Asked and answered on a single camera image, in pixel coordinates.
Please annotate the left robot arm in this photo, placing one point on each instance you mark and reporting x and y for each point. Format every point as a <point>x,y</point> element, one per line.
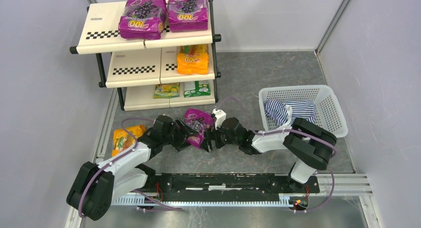
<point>97,185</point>

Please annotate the purple grape gummy bag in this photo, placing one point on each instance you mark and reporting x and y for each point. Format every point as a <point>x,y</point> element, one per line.
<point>198,121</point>
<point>143,19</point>

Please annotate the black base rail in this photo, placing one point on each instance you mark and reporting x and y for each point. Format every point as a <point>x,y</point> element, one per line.
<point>225,187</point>

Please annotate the blue white striped cloth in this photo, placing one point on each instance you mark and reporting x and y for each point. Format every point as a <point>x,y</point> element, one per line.
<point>285,113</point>

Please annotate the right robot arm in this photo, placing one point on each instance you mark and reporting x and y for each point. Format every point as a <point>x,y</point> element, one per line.
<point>312,145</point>

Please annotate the green Fox's spring tea bag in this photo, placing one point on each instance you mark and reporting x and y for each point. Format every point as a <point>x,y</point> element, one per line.
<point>168,90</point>

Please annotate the white plastic laundry basket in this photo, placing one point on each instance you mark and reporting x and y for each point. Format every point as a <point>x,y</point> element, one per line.
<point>329,115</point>

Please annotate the cream three-tier shelf rack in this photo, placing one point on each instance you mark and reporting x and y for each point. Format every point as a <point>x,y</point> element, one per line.
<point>135,67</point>

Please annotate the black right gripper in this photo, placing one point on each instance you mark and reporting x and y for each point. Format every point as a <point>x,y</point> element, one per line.
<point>213,138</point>

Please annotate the green Fox's bag on shelf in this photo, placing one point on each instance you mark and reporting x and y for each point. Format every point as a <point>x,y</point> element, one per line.
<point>197,88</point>

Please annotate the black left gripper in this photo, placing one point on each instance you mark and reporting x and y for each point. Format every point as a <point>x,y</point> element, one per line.
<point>181,132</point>

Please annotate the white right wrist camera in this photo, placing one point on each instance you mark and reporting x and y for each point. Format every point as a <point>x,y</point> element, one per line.
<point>219,117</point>

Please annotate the purple gummy bag top right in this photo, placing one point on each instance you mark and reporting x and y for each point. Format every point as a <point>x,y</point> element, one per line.
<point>187,15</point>

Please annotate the orange mango gummy bag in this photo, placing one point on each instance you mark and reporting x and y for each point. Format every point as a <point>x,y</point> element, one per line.
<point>121,139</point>
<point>193,59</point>

